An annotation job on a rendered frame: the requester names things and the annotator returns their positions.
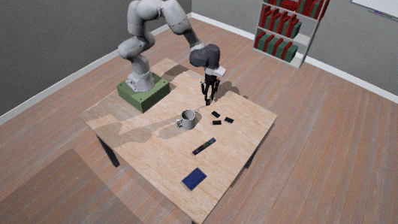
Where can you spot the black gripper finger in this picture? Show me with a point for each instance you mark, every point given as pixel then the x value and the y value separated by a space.
pixel 206 89
pixel 216 88

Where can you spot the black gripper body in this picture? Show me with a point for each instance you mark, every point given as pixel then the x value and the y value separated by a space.
pixel 210 77

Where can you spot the grey mug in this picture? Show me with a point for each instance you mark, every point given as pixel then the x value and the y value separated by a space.
pixel 187 121

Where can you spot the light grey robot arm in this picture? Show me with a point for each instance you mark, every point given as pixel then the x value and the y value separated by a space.
pixel 138 15

